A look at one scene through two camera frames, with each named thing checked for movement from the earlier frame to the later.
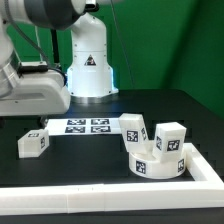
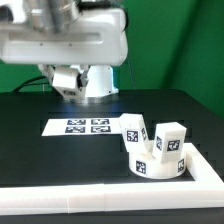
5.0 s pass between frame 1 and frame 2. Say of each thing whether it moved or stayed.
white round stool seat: stayed
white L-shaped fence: stayed
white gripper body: moved
